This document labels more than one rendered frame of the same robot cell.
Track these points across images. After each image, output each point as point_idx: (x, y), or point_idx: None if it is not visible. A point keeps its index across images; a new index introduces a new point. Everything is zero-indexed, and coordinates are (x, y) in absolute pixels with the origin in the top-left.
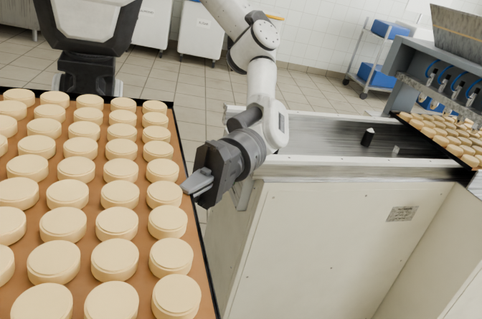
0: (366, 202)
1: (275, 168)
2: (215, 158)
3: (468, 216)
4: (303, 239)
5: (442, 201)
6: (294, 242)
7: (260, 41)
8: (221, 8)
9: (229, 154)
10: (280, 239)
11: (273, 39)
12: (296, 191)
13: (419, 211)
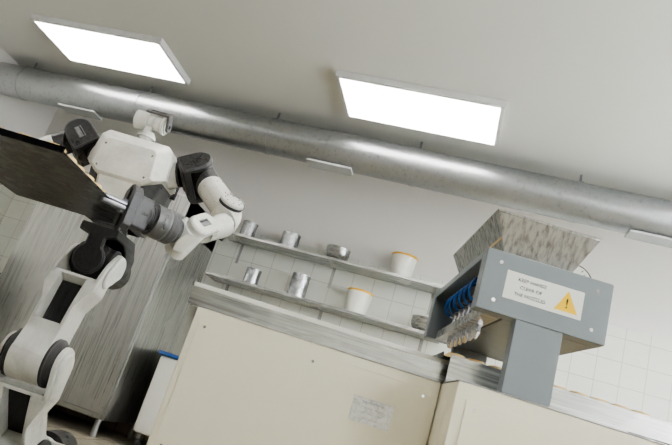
0: (314, 373)
1: (211, 296)
2: (132, 191)
3: (443, 408)
4: (236, 405)
5: (432, 413)
6: (224, 407)
7: (222, 200)
8: (208, 192)
9: (143, 192)
10: (207, 394)
11: (234, 203)
12: (229, 327)
13: (398, 419)
